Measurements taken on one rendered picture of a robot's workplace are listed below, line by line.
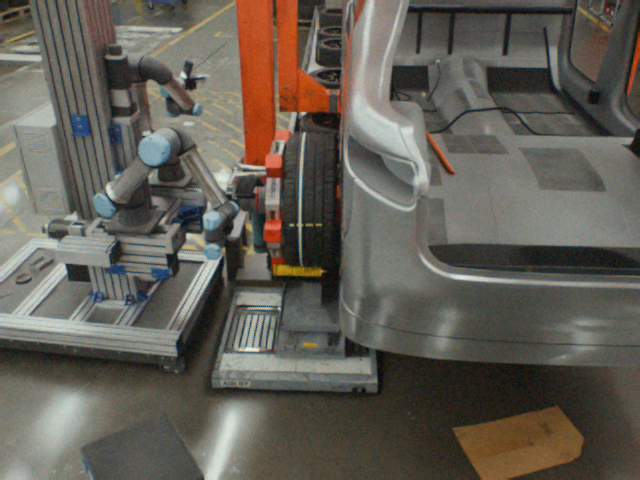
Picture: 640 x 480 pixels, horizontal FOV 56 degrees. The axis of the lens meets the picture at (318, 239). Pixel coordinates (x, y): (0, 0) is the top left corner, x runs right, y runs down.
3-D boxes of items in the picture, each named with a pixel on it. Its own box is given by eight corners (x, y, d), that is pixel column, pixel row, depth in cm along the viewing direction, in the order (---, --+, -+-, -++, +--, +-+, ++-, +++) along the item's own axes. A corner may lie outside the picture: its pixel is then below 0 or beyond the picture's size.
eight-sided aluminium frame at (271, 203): (281, 275, 290) (278, 172, 262) (267, 275, 290) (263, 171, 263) (290, 221, 337) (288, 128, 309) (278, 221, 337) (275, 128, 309)
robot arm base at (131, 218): (113, 225, 282) (109, 206, 277) (126, 210, 295) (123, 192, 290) (144, 228, 280) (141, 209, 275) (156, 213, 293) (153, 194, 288)
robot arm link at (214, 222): (212, 206, 259) (214, 228, 265) (198, 217, 250) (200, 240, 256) (228, 209, 257) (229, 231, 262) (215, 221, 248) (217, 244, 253)
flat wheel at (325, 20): (365, 31, 921) (366, 14, 909) (322, 32, 910) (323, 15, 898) (355, 22, 976) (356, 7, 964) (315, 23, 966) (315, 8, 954)
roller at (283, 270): (326, 279, 305) (326, 269, 302) (268, 277, 306) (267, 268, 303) (326, 272, 310) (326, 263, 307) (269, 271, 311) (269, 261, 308)
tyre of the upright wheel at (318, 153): (337, 130, 324) (334, 249, 338) (293, 129, 324) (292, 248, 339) (337, 137, 259) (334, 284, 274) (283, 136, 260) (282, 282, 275)
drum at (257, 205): (284, 219, 297) (283, 193, 290) (241, 218, 298) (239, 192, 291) (286, 205, 309) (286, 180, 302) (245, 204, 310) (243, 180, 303)
